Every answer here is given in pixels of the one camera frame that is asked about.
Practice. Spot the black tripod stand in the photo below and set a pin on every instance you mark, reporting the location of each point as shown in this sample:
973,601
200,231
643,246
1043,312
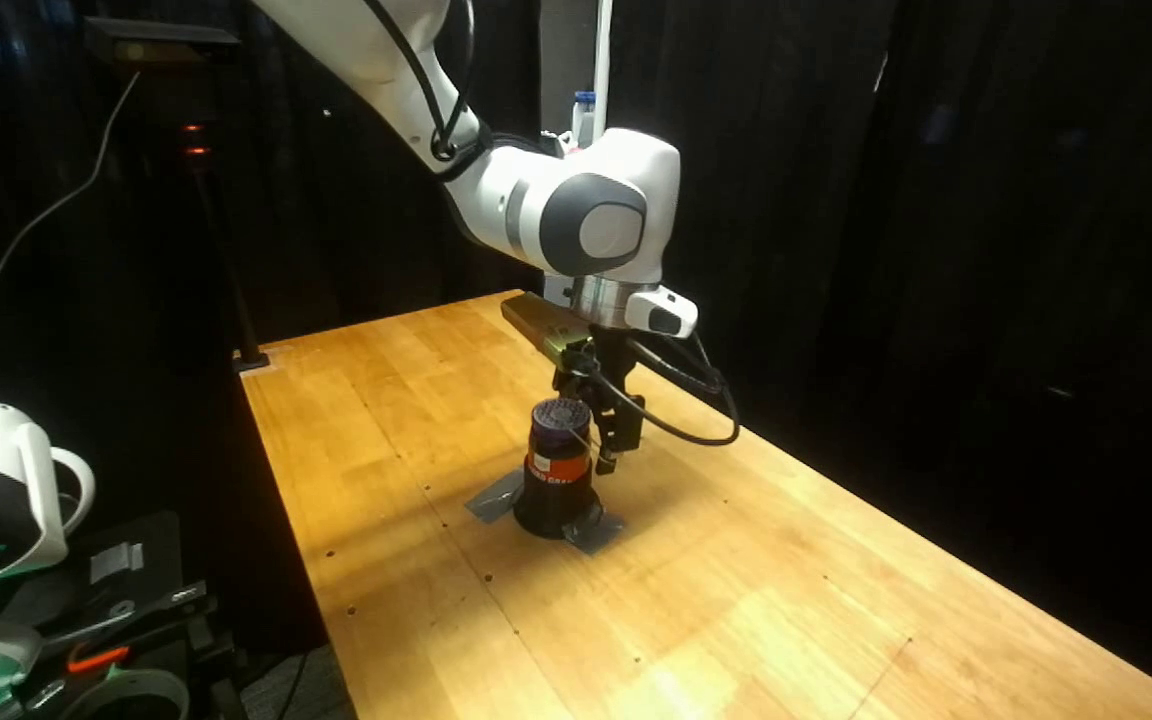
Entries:
180,61

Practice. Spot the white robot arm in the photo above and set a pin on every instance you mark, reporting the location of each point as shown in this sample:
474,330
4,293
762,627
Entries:
590,219

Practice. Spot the orange handled clamp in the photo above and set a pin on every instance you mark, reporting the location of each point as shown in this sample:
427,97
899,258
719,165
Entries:
85,661

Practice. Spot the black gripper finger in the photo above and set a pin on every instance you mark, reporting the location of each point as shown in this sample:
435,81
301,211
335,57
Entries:
617,421

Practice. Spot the white vertical pole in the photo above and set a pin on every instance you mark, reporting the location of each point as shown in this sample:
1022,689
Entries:
574,70

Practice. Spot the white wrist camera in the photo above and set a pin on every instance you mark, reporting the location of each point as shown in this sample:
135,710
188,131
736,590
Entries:
662,312

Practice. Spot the grey tape strip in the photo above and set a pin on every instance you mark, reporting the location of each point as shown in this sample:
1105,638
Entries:
590,535

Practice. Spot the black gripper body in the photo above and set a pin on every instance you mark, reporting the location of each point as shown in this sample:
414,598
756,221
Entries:
579,349

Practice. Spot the dark brown cup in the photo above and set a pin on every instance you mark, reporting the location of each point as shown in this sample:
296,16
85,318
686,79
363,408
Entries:
556,478

